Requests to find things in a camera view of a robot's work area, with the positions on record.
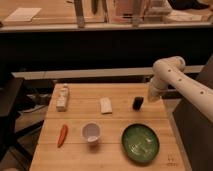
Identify black eraser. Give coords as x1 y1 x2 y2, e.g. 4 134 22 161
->
132 96 144 110

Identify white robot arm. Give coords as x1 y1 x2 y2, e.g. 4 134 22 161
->
148 56 213 120

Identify white rectangular block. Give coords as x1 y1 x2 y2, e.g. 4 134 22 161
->
100 97 112 114

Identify green plate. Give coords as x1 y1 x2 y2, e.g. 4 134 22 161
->
121 123 160 164

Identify white cup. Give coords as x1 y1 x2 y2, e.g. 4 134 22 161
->
81 122 101 146

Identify orange carrot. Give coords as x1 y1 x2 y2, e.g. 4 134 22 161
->
57 124 68 148

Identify white paper sheet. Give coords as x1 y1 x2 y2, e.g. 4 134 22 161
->
4 7 41 22

